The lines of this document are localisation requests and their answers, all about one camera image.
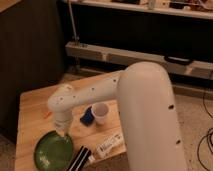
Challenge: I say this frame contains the green ceramic bowl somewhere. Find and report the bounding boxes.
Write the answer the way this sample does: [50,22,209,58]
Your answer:
[33,131,74,171]

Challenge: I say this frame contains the metal stand pole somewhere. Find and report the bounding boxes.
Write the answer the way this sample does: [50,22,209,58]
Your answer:
[67,0,79,45]

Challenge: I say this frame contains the cluttered wall shelf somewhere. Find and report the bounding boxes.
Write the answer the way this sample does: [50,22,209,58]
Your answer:
[62,0,213,20]

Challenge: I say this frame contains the long grey metal beam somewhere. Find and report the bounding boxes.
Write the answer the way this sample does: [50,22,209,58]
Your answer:
[65,42,213,79]

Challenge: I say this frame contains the white plastic cup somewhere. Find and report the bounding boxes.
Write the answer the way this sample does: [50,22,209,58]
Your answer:
[91,102,109,125]

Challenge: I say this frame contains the black handle on beam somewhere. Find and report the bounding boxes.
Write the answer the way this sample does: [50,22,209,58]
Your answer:
[164,56,193,66]

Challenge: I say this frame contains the blue sponge block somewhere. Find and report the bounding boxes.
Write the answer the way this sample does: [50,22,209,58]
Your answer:
[80,107,94,126]

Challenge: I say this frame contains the black floor cables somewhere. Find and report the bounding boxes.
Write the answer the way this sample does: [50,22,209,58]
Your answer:
[195,71,213,171]

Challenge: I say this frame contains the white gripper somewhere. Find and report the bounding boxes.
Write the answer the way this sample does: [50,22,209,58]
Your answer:
[53,111,73,137]

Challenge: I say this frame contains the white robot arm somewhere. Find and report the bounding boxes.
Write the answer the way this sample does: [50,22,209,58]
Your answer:
[47,62,188,171]

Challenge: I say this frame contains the white labelled plastic bottle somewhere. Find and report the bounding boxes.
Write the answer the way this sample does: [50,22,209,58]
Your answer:
[95,133,124,159]

